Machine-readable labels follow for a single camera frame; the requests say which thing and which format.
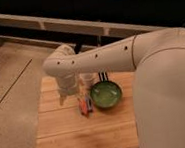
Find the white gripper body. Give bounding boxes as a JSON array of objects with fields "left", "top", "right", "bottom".
[{"left": 55, "top": 74, "right": 80, "bottom": 96}]

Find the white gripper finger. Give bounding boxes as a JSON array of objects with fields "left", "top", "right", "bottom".
[{"left": 59, "top": 94, "right": 67, "bottom": 105}]

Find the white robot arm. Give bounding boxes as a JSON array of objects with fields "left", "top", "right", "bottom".
[{"left": 43, "top": 27, "right": 185, "bottom": 148}]

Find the white ceramic cup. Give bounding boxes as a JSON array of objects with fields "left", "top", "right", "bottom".
[{"left": 80, "top": 73, "right": 96, "bottom": 90}]

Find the orange carrot toy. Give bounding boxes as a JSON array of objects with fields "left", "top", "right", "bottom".
[{"left": 79, "top": 98, "right": 88, "bottom": 116}]

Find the blue grey small toy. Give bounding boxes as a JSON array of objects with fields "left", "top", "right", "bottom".
[{"left": 85, "top": 96, "right": 93, "bottom": 112}]

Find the black white striped object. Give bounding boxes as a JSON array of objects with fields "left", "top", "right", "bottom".
[{"left": 98, "top": 72, "right": 109, "bottom": 82}]

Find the green bowl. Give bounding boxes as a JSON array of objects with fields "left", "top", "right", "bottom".
[{"left": 90, "top": 81, "right": 123, "bottom": 109}]

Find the white metal railing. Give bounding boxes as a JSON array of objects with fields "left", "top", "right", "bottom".
[{"left": 0, "top": 14, "right": 163, "bottom": 38}]

